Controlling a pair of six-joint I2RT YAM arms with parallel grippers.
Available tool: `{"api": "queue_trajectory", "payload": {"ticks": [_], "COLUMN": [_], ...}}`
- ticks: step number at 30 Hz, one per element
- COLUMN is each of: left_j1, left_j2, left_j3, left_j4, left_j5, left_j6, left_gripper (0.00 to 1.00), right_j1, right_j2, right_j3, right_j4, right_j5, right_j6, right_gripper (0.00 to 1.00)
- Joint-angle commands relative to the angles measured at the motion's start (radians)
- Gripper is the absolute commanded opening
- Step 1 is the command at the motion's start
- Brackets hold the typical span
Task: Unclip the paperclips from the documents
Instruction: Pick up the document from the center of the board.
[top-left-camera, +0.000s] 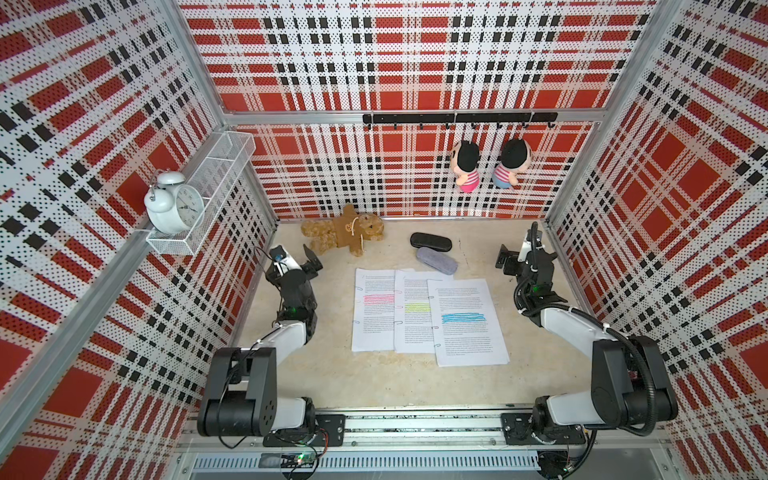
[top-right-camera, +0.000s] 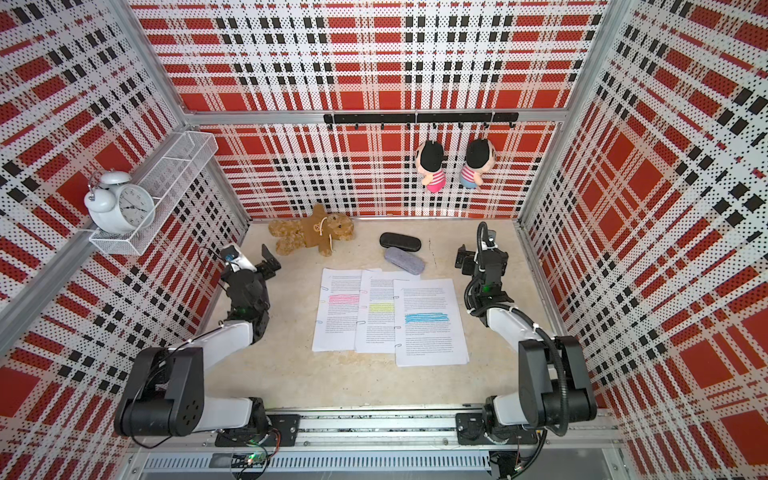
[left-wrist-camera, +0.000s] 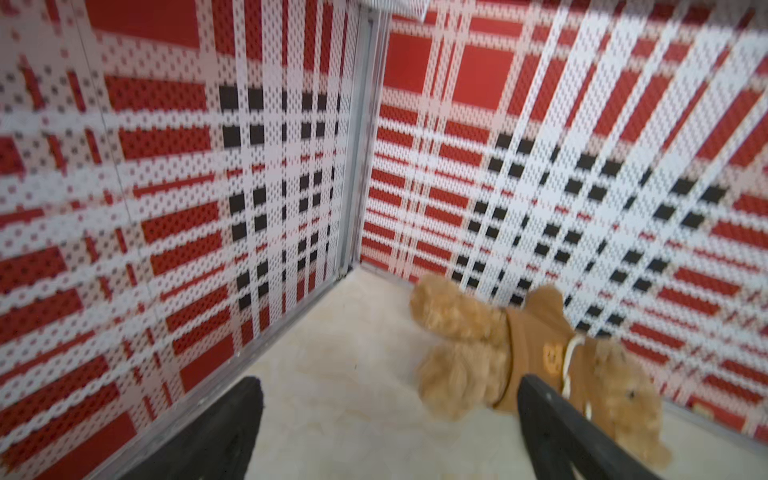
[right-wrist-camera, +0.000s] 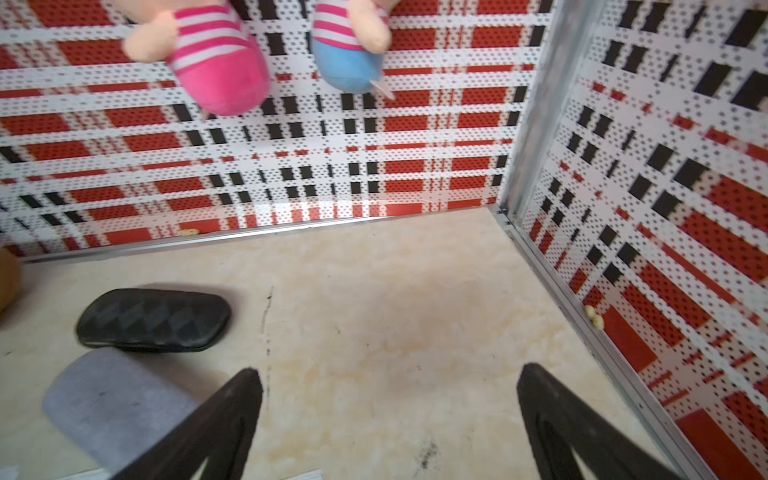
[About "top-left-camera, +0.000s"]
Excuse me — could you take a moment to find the document with blue highlight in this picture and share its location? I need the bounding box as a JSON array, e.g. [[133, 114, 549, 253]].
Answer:
[[428, 279, 509, 367]]

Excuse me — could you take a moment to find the document with yellow highlight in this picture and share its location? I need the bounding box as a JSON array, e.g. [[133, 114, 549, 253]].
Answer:
[[394, 270, 453, 354]]

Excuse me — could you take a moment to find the doll with blue trousers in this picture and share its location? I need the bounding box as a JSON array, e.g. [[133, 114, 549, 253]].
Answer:
[[492, 139, 532, 189]]

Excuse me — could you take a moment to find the black glasses case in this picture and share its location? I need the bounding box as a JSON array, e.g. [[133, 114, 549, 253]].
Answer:
[[409, 232, 453, 252]]

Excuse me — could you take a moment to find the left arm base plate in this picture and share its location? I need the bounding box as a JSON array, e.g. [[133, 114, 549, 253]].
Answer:
[[263, 414, 347, 450]]

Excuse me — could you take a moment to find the white alarm clock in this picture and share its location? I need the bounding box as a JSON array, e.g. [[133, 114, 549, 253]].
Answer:
[[144, 171, 205, 235]]

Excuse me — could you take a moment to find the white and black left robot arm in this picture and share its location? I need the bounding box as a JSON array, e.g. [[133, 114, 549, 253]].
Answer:
[[197, 245, 323, 441]]

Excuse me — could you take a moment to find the white wire mesh shelf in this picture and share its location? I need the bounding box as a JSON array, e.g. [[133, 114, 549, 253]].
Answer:
[[147, 131, 255, 256]]

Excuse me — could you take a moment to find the black hook rail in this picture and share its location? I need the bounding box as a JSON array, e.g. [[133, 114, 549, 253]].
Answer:
[[362, 112, 558, 126]]

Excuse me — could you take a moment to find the aluminium front rail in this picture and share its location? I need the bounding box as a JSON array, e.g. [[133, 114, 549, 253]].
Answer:
[[172, 404, 684, 479]]

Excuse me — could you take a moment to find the green circuit board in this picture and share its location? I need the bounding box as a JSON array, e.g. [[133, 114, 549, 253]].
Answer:
[[258, 452, 317, 470]]

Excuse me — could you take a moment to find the brown teddy bear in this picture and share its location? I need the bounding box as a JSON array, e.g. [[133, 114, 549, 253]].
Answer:
[[301, 204, 384, 257]]

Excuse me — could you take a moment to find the grey glasses case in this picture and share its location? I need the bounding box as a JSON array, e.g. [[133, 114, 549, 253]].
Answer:
[[416, 247, 458, 275]]

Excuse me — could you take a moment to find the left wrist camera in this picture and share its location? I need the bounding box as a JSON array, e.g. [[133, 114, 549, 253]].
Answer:
[[268, 245, 301, 275]]

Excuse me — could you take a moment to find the doll with pink striped shirt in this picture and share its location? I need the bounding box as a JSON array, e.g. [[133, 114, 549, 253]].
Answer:
[[450, 140, 480, 194]]

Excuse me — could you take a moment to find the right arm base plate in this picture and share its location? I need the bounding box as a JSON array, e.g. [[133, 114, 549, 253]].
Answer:
[[501, 411, 587, 447]]

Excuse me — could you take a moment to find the document with pink highlight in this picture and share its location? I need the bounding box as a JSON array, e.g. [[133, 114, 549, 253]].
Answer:
[[351, 269, 395, 352]]

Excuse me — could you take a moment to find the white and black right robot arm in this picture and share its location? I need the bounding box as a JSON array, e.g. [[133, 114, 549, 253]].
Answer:
[[496, 223, 679, 438]]

